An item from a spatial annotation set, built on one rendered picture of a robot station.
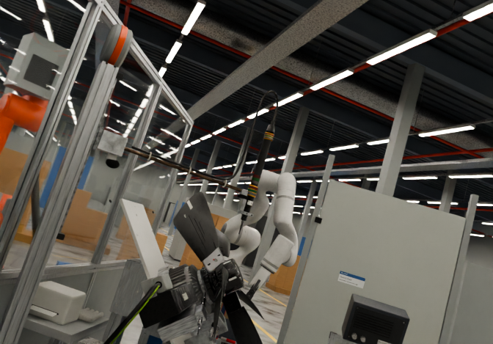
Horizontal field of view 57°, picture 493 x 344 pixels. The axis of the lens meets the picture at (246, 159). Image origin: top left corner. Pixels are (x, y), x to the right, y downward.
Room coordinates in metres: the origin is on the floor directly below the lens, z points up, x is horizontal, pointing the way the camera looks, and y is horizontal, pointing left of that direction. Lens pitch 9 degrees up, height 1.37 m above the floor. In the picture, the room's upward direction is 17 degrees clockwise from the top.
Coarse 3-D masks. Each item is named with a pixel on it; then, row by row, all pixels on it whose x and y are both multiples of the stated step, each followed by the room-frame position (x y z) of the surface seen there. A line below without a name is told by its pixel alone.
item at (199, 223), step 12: (192, 204) 1.70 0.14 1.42; (204, 204) 1.76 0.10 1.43; (180, 216) 1.64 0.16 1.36; (192, 216) 1.69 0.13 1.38; (204, 216) 1.74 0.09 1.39; (180, 228) 1.65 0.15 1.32; (192, 228) 1.69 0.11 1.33; (204, 228) 1.73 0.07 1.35; (192, 240) 1.70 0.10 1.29; (204, 240) 1.74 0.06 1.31; (216, 240) 1.78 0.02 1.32; (204, 252) 1.74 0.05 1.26
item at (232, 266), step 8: (224, 264) 1.79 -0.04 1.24; (232, 264) 1.77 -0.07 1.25; (216, 272) 1.78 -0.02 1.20; (232, 272) 1.76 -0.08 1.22; (240, 272) 1.86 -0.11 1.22; (208, 280) 1.76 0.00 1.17; (216, 280) 1.78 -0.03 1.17; (232, 280) 1.76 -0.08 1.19; (240, 280) 1.76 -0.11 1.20; (208, 288) 1.76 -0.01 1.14; (216, 288) 1.79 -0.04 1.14; (232, 288) 1.78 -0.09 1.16; (240, 288) 1.80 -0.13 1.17
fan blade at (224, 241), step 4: (216, 232) 2.07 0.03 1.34; (220, 232) 2.11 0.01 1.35; (220, 236) 2.05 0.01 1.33; (224, 236) 2.10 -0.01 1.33; (220, 240) 2.02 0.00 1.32; (224, 240) 2.05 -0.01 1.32; (228, 240) 2.09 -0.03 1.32; (220, 244) 1.98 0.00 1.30; (224, 244) 2.01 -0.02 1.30; (228, 244) 2.03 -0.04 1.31; (220, 248) 1.96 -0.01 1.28; (224, 248) 1.97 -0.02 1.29; (228, 248) 2.00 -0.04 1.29; (224, 252) 1.94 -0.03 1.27; (228, 252) 1.96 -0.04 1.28; (228, 256) 1.93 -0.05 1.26
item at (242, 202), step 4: (240, 192) 1.89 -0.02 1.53; (244, 192) 1.89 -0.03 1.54; (240, 196) 1.89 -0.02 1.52; (244, 196) 1.88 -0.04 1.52; (240, 200) 1.91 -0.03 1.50; (244, 200) 1.89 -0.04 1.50; (240, 204) 1.90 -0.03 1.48; (244, 204) 1.89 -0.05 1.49; (240, 208) 1.89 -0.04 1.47; (240, 212) 1.89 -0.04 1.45; (244, 212) 1.88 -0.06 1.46; (252, 216) 1.91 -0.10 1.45
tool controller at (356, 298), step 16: (352, 304) 2.14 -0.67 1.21; (368, 304) 2.13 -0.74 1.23; (384, 304) 2.19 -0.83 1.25; (352, 320) 2.14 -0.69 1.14; (368, 320) 2.13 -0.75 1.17; (384, 320) 2.11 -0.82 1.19; (400, 320) 2.10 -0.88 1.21; (352, 336) 2.14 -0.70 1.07; (368, 336) 2.14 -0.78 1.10; (384, 336) 2.13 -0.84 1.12; (400, 336) 2.11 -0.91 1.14
